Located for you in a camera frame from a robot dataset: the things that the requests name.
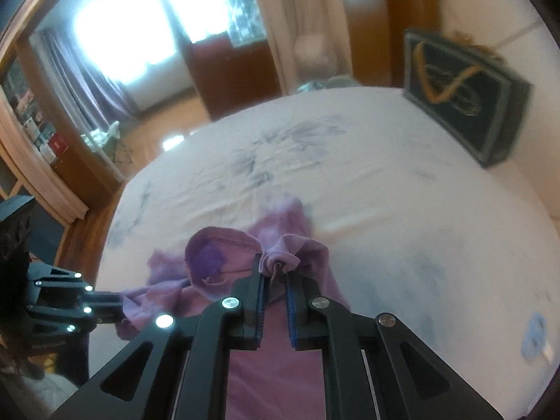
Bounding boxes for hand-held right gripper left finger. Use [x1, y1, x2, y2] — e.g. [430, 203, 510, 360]
[50, 267, 266, 420]

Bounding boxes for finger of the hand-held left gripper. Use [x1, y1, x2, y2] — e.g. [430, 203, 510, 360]
[26, 305, 126, 338]
[28, 266, 124, 306]

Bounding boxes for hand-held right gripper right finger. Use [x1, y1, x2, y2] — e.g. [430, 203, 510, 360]
[284, 271, 504, 420]

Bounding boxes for purple garment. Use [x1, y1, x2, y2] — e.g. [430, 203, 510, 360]
[116, 199, 351, 420]

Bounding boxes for wooden bookshelf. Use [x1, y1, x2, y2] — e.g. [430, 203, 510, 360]
[0, 48, 73, 171]

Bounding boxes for folding drying rack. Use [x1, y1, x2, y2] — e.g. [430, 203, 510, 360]
[81, 120, 136, 167]

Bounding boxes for purple curtain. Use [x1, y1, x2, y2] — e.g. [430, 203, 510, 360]
[41, 28, 138, 130]

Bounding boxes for bright window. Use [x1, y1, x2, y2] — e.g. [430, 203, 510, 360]
[72, 0, 263, 97]

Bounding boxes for dark wooden cabinet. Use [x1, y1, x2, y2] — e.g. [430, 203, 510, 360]
[181, 37, 285, 121]

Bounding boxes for black gift bag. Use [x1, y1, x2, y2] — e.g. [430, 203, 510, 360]
[401, 28, 533, 168]

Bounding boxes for patterned lace curtain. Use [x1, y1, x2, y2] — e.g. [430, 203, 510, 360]
[227, 0, 267, 47]

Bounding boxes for blue handled scissors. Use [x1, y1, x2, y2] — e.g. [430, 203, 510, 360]
[520, 313, 553, 364]

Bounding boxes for wooden wall panel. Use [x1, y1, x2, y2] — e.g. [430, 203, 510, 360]
[345, 0, 445, 90]

